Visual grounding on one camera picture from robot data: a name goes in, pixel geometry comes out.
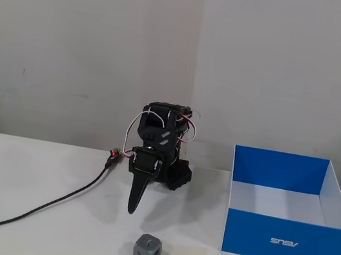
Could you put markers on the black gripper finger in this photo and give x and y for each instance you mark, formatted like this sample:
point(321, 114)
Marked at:
point(133, 193)
point(142, 188)

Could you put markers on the controller board with red LED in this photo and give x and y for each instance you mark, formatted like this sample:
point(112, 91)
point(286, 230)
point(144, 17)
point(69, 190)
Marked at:
point(114, 154)

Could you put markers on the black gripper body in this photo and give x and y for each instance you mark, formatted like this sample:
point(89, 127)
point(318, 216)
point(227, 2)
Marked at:
point(145, 163)

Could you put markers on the blue white ASUS box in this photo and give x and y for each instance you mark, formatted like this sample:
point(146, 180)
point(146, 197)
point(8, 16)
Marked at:
point(282, 241)

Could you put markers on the clear tape piece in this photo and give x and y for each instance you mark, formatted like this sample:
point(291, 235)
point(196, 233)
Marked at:
point(189, 251)

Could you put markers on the gray 3D printed block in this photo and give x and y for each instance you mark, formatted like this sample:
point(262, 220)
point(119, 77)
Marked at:
point(147, 248)

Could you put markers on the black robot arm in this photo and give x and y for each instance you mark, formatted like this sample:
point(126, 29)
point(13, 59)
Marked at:
point(156, 131)

